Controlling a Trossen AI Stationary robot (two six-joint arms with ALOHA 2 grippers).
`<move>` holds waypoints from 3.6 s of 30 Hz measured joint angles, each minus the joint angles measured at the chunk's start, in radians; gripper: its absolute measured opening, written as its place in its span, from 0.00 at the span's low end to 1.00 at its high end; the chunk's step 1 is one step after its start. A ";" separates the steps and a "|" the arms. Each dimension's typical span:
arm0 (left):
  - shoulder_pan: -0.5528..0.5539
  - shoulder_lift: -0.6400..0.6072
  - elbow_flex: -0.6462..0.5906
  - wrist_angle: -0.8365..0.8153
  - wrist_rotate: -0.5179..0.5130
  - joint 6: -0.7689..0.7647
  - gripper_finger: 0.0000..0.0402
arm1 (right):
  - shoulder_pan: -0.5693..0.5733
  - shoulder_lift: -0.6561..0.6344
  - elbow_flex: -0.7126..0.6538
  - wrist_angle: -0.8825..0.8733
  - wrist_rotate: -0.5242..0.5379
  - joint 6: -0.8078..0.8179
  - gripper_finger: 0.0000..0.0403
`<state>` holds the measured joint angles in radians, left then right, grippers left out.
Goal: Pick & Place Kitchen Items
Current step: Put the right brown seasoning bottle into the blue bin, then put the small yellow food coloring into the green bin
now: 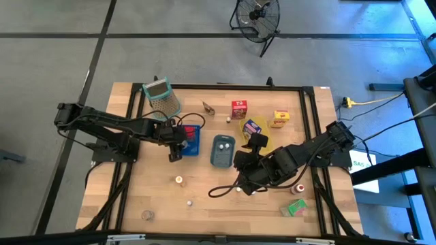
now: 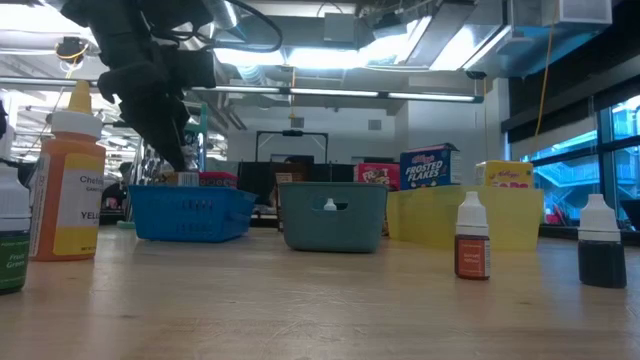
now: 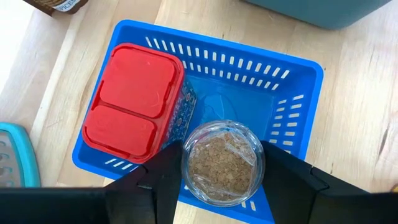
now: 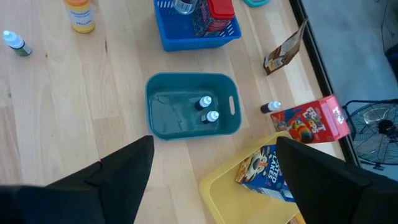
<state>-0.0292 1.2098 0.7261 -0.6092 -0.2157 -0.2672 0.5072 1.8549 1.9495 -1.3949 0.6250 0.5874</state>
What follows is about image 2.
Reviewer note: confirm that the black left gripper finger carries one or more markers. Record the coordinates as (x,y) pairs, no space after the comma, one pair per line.
(160,130)

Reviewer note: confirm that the red sprinkles packet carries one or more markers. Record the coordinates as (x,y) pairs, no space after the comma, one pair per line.
(218,178)

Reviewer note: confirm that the teal plastic bin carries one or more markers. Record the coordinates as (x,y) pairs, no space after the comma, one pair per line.
(330,230)

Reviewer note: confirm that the blue Frosted Flakes cereal box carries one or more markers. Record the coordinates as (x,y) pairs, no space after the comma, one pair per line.
(430,167)

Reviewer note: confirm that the orange label dropper bottle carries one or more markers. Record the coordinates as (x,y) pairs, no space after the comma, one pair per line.
(472,257)

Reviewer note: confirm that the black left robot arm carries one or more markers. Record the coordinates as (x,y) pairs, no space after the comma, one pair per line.
(125,20)

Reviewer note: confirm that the steel box grater teal trim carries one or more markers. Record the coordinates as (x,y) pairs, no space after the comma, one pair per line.
(204,130)

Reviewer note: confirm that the blue plastic basket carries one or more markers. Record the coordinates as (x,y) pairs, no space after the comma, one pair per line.
(190,215)

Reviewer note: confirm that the black partition panels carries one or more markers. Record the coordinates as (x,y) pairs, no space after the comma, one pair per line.
(260,175)

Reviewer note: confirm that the yellow food colouring squeeze bottle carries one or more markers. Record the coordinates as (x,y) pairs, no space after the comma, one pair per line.
(67,200)

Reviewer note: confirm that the long LED light bar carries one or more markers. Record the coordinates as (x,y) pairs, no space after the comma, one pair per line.
(330,92)

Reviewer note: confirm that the green label dropper bottle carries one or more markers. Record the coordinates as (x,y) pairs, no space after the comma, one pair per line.
(12,260)

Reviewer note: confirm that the red Froot Loops cereal box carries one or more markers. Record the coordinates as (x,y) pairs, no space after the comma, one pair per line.
(376,175)

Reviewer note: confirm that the translucent yellow plastic bin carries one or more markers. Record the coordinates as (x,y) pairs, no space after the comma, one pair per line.
(425,220)

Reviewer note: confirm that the yellow Corn Pops cereal box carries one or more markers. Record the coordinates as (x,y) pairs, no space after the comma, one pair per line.
(505,175)

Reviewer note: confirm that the wide dark liquid dropper bottle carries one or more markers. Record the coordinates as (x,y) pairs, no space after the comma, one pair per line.
(601,265)

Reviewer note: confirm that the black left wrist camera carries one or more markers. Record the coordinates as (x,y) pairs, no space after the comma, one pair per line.
(192,67)

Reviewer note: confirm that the black metal gantry frame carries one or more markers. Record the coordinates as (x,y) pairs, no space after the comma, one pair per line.
(292,133)

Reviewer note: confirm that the black aluminium table frame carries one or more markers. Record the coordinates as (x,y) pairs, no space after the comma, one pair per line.
(562,232)

